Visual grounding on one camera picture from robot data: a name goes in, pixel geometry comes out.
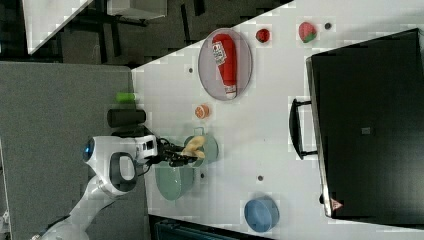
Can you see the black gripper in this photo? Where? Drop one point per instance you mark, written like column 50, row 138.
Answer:
column 170, row 153

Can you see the yellow plush peeled banana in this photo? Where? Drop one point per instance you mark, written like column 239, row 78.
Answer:
column 193, row 147

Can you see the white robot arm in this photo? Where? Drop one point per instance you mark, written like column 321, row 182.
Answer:
column 115, row 161

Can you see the green mug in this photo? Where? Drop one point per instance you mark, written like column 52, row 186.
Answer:
column 210, row 148

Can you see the green oval colander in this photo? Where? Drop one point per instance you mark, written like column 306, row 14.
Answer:
column 173, row 182

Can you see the orange slice toy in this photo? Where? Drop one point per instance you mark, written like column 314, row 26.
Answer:
column 202, row 111

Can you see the black cylindrical cup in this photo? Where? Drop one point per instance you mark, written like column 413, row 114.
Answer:
column 125, row 117

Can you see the green plush vegetable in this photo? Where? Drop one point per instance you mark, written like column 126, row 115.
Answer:
column 123, row 97

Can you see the grey round plate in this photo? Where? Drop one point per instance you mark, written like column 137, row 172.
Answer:
column 209, row 73

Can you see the blue bowl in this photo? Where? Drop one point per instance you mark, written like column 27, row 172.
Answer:
column 261, row 214

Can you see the red plush ketchup bottle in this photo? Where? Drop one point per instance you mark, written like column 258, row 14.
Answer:
column 225, row 55

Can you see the red green plush tomato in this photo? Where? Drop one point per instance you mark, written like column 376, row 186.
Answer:
column 263, row 35

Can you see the pink plush strawberry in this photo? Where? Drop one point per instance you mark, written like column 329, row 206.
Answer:
column 307, row 32

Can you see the silver toaster oven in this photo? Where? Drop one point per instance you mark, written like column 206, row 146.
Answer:
column 367, row 108

